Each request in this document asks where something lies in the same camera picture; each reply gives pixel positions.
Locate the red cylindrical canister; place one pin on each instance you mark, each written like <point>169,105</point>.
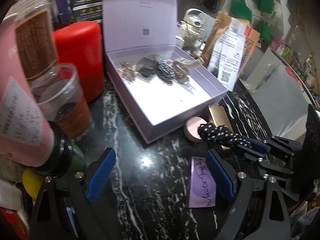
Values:
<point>80,44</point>

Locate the brown label clear jar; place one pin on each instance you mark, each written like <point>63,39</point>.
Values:
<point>34,37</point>

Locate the black polka dot scrunchie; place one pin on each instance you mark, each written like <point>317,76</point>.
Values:
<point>221,135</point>

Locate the purple label jar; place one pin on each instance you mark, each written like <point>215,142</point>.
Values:
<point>64,12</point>

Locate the gold star hair clip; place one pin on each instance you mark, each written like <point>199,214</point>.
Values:
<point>127,71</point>

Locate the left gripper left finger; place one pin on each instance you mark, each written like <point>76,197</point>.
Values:
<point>84,188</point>

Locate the long white receipt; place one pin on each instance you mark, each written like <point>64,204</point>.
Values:
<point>227,53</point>

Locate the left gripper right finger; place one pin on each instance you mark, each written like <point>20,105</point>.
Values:
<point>236,187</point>

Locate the gold rectangular box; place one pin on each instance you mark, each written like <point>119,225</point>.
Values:
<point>218,116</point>

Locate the cream hair claw clip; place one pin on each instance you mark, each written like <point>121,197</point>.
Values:
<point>183,66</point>

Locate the yellow lemon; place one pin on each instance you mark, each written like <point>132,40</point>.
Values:
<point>32,182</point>

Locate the clear jar orange label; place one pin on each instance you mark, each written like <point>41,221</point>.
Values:
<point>61,99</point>

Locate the lavender gift box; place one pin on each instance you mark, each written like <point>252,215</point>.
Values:
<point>135,29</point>

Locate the pink paper cup stack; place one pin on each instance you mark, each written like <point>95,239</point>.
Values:
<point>26,136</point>

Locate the brown paper bag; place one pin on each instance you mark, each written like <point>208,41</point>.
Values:
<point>222,21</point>

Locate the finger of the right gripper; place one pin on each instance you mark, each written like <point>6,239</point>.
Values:
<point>253,147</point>

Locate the purple signed box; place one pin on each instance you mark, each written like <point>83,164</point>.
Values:
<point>202,187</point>

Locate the pink round compact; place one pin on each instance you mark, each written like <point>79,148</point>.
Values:
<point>191,127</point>

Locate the small smoky clear box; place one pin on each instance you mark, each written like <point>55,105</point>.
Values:
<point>146,67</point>

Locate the gingham checkered scrunchie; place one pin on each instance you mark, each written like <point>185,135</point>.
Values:
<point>163,71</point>

